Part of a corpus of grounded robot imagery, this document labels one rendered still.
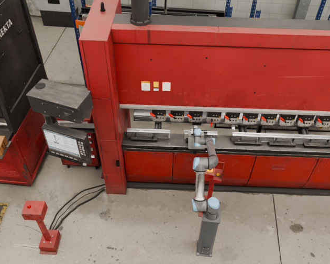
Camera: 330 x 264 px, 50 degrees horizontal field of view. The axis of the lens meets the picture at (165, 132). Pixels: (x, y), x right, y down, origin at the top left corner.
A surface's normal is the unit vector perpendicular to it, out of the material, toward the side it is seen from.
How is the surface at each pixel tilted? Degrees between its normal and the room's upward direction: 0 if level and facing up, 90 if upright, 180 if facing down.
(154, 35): 90
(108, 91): 90
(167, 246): 0
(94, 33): 0
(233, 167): 90
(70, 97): 0
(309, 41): 90
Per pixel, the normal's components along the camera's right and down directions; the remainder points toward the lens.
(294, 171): -0.04, 0.72
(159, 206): 0.01, -0.70
